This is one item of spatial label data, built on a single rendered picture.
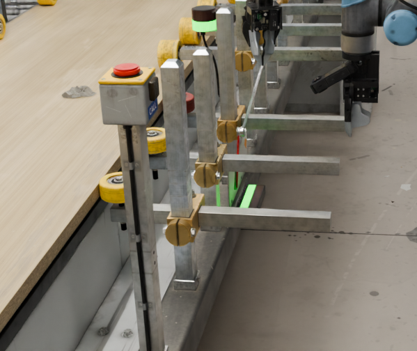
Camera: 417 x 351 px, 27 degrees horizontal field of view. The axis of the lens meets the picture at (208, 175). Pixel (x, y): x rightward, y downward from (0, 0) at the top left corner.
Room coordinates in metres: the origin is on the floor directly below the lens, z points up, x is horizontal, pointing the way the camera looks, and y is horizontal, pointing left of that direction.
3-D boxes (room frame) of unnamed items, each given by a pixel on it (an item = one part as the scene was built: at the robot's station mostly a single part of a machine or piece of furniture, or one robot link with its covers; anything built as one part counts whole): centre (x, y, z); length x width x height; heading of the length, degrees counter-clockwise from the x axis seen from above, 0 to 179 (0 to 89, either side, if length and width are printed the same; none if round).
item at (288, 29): (2.51, -0.21, 0.95); 0.50 x 0.04 x 0.04; 77
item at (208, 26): (2.00, -0.01, 1.10); 0.06 x 0.06 x 0.02
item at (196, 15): (2.00, -0.01, 1.13); 0.06 x 0.06 x 0.02
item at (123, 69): (1.25, 0.11, 1.22); 0.04 x 0.04 x 0.02
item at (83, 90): (2.14, 0.32, 0.91); 0.09 x 0.07 x 0.02; 104
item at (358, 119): (1.95, -0.36, 0.86); 0.06 x 0.03 x 0.09; 77
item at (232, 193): (1.96, -0.08, 0.75); 0.26 x 0.01 x 0.10; 167
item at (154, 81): (1.24, 0.07, 1.20); 0.03 x 0.01 x 0.03; 167
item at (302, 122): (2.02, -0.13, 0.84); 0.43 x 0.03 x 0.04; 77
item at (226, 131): (2.02, -0.06, 0.85); 0.13 x 0.06 x 0.05; 167
